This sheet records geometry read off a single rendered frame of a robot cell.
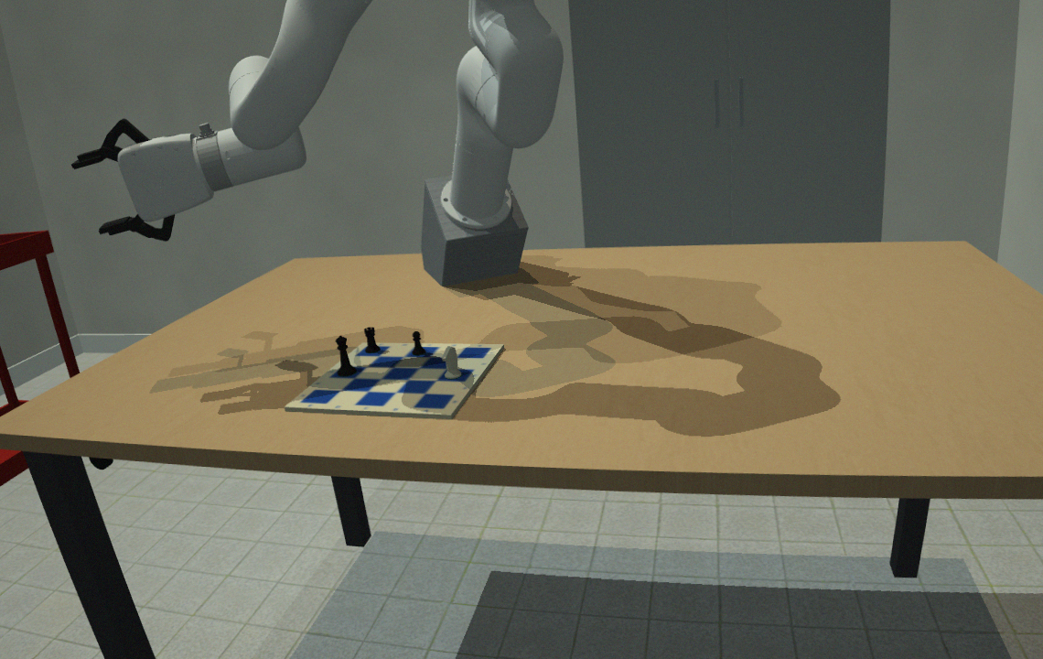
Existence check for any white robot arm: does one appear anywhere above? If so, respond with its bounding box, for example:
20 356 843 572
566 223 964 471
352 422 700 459
196 0 564 229

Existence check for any blue and cream chessboard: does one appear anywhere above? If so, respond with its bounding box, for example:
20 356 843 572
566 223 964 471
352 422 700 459
285 342 504 419

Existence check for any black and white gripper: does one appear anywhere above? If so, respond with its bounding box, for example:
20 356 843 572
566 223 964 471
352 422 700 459
71 119 214 242

